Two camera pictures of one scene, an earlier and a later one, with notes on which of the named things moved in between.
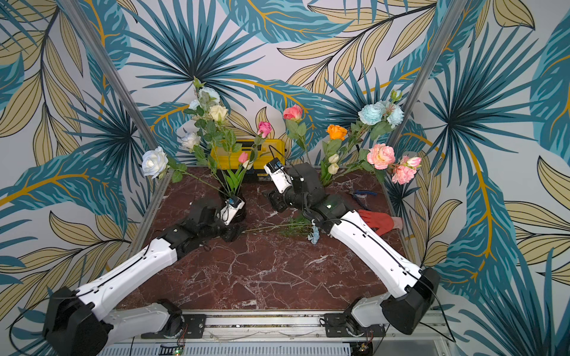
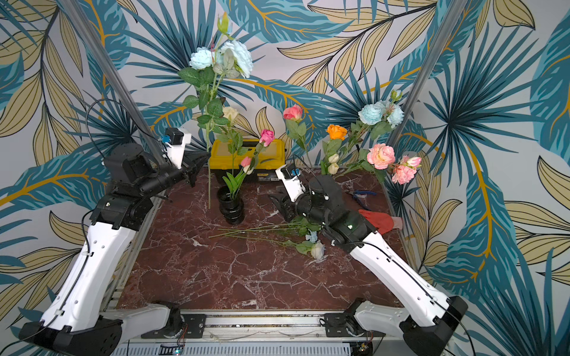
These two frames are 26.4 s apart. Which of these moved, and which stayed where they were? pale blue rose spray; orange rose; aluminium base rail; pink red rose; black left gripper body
Moved: black left gripper body
Stayed: pink red rose; pale blue rose spray; aluminium base rail; orange rose
